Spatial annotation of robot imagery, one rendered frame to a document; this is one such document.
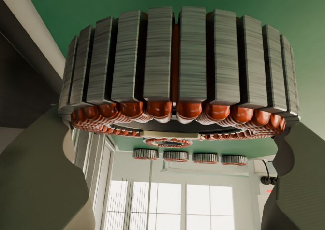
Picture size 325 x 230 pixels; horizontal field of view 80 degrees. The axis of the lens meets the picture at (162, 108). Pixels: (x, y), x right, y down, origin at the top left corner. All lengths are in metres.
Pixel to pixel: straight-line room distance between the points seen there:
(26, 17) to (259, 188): 0.96
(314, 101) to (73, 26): 0.30
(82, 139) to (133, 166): 6.21
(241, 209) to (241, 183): 0.79
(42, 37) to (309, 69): 0.25
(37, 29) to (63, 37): 0.02
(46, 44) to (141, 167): 6.46
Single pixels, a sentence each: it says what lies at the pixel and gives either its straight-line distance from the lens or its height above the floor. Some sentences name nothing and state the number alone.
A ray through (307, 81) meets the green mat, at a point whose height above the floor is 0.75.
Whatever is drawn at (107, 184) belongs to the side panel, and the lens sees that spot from 0.73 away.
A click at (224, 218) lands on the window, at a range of 7.29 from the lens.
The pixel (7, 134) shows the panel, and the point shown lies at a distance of 0.55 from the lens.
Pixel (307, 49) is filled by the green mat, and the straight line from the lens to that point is 0.21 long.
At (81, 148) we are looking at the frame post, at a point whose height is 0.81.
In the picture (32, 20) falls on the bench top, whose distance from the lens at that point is 0.20.
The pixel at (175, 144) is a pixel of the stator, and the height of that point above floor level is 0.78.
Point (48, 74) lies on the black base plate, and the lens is 0.24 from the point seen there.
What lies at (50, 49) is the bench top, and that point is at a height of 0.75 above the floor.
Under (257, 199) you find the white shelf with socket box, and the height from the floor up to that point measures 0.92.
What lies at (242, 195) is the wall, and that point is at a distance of 7.51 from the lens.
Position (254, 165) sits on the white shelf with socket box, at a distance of 1.05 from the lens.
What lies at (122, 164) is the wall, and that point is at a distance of 6.64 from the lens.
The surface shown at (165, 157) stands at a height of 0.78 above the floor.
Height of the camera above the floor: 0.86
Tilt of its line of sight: 20 degrees down
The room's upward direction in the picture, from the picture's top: 177 degrees counter-clockwise
